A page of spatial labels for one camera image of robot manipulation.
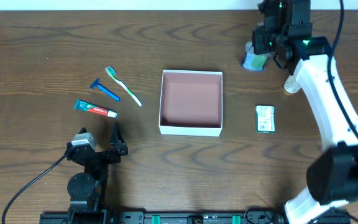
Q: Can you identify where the clear pump soap bottle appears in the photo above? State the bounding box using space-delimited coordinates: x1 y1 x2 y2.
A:
241 41 272 72

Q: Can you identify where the white lotion tube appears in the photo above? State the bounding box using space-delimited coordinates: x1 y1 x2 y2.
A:
283 75 301 95

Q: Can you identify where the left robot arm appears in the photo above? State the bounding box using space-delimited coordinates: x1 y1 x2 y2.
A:
64 123 128 216

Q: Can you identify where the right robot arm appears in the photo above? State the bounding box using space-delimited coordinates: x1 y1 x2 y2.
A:
252 0 358 223

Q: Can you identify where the Colgate toothpaste tube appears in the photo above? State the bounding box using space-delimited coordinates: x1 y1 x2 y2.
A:
74 99 117 118

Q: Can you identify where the blue disposable razor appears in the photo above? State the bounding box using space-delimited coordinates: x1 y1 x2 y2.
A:
89 78 121 101

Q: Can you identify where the green white toothbrush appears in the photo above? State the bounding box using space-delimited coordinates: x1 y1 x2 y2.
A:
105 66 142 106

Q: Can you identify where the white open cardboard box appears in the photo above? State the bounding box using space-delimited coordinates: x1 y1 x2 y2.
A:
158 70 223 137

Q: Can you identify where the green white small packet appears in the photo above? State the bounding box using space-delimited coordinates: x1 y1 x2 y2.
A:
255 105 275 134

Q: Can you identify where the left black cable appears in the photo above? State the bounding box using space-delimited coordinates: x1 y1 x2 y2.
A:
1 154 68 224

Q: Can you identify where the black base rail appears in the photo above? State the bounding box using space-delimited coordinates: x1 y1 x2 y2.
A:
39 209 289 224

